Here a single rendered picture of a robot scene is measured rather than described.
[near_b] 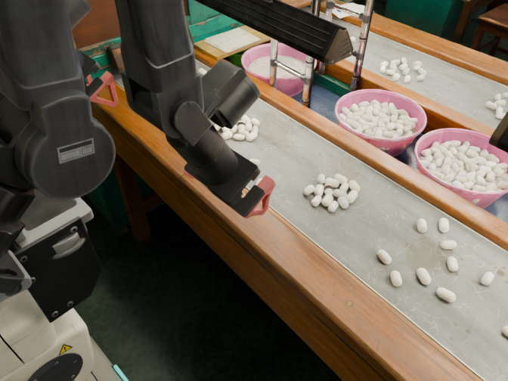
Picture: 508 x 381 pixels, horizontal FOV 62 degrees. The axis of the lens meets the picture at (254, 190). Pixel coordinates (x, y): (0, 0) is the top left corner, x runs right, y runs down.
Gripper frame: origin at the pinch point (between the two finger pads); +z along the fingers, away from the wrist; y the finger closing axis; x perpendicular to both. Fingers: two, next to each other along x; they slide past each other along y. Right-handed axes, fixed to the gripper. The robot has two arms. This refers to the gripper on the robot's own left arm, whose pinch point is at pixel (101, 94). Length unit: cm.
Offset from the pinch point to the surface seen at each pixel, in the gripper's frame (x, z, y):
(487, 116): -73, 66, -52
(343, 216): -15, 36, -46
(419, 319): -4, 31, -72
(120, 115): -1.8, 26.9, 23.8
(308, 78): -45, 39, -11
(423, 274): -13, 33, -68
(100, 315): 59, 82, 22
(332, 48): -37.2, 10.1, -31.1
